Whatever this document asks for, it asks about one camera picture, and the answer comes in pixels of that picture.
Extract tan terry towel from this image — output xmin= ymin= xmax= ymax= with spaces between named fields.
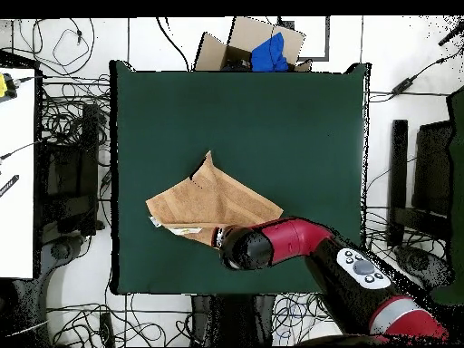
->
xmin=145 ymin=150 xmax=285 ymax=248

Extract dark green table cloth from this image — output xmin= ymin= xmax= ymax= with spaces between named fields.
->
xmin=109 ymin=59 xmax=371 ymax=295

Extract grey stand base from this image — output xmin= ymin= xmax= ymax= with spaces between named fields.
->
xmin=393 ymin=245 xmax=456 ymax=291
xmin=39 ymin=234 xmax=88 ymax=291

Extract black equipment rack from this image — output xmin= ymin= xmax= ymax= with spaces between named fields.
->
xmin=35 ymin=102 xmax=106 ymax=237

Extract blue cloth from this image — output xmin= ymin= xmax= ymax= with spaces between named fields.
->
xmin=250 ymin=32 xmax=290 ymax=73

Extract black upright bar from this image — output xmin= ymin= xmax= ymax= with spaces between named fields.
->
xmin=387 ymin=119 xmax=409 ymax=247

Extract white table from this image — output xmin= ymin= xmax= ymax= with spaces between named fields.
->
xmin=0 ymin=66 xmax=37 ymax=280

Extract cardboard box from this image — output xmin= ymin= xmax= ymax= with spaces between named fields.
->
xmin=193 ymin=15 xmax=313 ymax=73

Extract black strip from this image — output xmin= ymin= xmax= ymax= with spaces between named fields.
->
xmin=0 ymin=174 xmax=20 ymax=198

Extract black panel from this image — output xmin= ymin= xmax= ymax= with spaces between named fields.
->
xmin=412 ymin=121 xmax=454 ymax=218

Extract black power adapter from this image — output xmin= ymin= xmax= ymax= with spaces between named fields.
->
xmin=391 ymin=76 xmax=415 ymax=96

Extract green covered object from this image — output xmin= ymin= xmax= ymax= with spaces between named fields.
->
xmin=429 ymin=86 xmax=464 ymax=305

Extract yellow and black tool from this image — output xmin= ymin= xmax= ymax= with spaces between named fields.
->
xmin=0 ymin=72 xmax=18 ymax=104

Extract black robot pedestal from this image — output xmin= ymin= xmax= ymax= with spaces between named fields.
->
xmin=190 ymin=294 xmax=276 ymax=347

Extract black cable tangle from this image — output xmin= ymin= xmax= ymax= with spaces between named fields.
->
xmin=35 ymin=73 xmax=111 ymax=175
xmin=363 ymin=206 xmax=429 ymax=262
xmin=271 ymin=292 xmax=334 ymax=345

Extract black floor cables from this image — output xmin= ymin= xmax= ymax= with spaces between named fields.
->
xmin=46 ymin=293 xmax=193 ymax=347

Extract black square frame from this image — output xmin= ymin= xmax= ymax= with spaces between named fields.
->
xmin=276 ymin=15 xmax=331 ymax=62

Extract black cable loop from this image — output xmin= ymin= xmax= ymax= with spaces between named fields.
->
xmin=32 ymin=17 xmax=96 ymax=78

